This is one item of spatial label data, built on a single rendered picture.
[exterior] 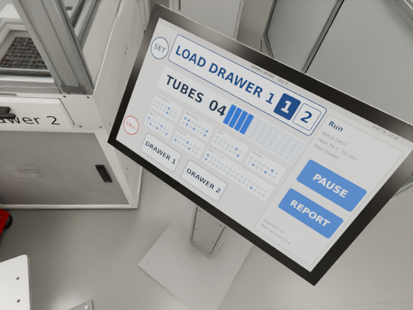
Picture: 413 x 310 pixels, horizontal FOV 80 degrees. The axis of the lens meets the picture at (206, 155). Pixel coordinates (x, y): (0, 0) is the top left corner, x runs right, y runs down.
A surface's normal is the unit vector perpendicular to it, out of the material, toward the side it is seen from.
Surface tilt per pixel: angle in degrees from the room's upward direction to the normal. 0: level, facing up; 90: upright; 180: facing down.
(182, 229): 5
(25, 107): 90
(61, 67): 90
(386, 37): 90
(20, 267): 0
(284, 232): 50
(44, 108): 90
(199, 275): 3
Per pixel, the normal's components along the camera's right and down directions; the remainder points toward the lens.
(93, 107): 0.04, 0.85
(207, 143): -0.37, 0.18
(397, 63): -1.00, -0.01
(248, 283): 0.09, -0.53
